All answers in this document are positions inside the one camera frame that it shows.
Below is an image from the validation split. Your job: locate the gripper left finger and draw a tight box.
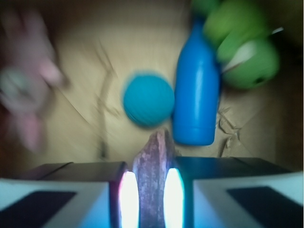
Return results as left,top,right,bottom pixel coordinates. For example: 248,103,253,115
0,161,139,228

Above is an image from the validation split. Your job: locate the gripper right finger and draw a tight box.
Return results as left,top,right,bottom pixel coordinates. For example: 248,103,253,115
164,157,304,228

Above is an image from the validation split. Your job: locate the dark brown wood chip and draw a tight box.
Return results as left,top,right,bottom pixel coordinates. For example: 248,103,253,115
133,128,175,228

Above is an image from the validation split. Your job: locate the blue plastic bowling pin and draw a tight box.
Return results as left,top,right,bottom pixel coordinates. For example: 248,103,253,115
172,18,220,146

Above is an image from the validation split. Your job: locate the teal rubber ball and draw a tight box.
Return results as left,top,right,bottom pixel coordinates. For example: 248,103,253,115
122,71,175,128

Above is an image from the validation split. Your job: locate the pink plush toy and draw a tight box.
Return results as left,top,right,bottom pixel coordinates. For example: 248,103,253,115
0,10,64,152

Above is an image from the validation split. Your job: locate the green plush turtle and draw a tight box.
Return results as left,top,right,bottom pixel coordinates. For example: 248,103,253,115
191,0,280,90

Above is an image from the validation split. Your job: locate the brown paper bag bin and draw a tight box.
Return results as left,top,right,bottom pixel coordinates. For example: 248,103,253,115
0,0,304,178

